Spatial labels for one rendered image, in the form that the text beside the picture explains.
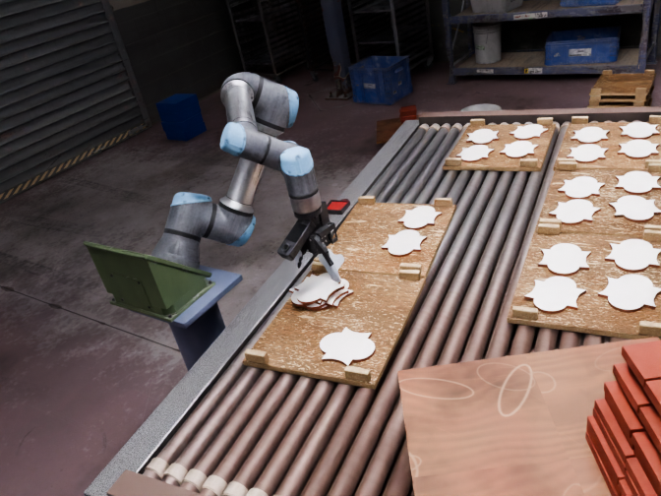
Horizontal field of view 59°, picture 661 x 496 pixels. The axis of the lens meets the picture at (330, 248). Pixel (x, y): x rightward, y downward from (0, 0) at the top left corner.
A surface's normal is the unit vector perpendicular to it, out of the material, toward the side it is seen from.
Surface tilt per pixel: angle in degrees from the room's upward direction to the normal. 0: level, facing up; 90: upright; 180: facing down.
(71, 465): 0
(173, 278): 90
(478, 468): 0
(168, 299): 90
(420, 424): 0
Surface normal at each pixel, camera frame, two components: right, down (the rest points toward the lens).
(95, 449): -0.18, -0.84
